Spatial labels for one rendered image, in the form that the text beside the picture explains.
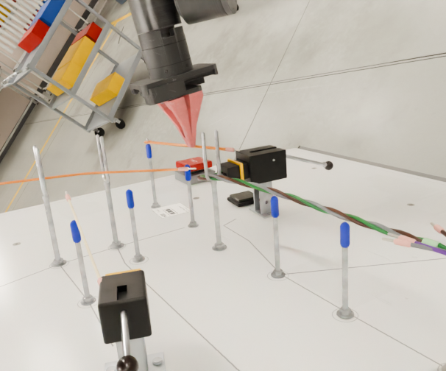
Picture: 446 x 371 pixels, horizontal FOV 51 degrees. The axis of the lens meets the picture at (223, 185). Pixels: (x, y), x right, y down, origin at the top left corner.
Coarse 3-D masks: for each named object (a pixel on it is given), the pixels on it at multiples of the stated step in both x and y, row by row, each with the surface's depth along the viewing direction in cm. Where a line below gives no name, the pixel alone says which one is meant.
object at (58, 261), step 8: (40, 160) 51; (40, 168) 52; (40, 176) 52; (40, 184) 54; (48, 200) 53; (48, 208) 54; (48, 216) 54; (48, 224) 54; (56, 240) 55; (56, 248) 55; (56, 256) 55; (56, 264) 55; (64, 264) 55
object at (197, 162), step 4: (180, 160) 86; (184, 160) 86; (188, 160) 86; (192, 160) 85; (196, 160) 85; (200, 160) 85; (208, 160) 84; (176, 164) 86; (180, 164) 84; (184, 164) 83; (188, 164) 83; (192, 164) 83; (196, 164) 83; (200, 164) 83; (208, 164) 84; (200, 168) 83; (192, 172) 84; (196, 172) 84
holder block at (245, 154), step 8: (240, 152) 64; (248, 152) 64; (256, 152) 63; (264, 152) 63; (272, 152) 63; (280, 152) 63; (248, 160) 62; (256, 160) 62; (264, 160) 63; (272, 160) 63; (280, 160) 64; (256, 168) 62; (264, 168) 63; (272, 168) 63; (280, 168) 64; (256, 176) 63; (264, 176) 63; (272, 176) 64; (280, 176) 64
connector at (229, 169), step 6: (228, 162) 64; (240, 162) 63; (246, 162) 63; (222, 168) 62; (228, 168) 61; (234, 168) 61; (246, 168) 62; (228, 174) 61; (234, 174) 62; (246, 174) 62
